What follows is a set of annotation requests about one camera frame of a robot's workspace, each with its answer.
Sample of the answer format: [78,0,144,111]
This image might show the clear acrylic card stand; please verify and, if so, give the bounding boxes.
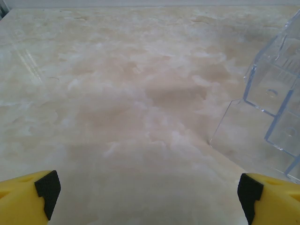
[209,8,300,185]

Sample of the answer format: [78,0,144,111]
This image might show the aluminium table side rail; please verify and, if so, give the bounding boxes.
[0,3,11,21]

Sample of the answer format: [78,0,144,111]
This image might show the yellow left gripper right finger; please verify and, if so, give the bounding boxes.
[237,172,300,225]

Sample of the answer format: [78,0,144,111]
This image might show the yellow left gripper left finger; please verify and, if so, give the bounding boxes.
[0,170,61,225]

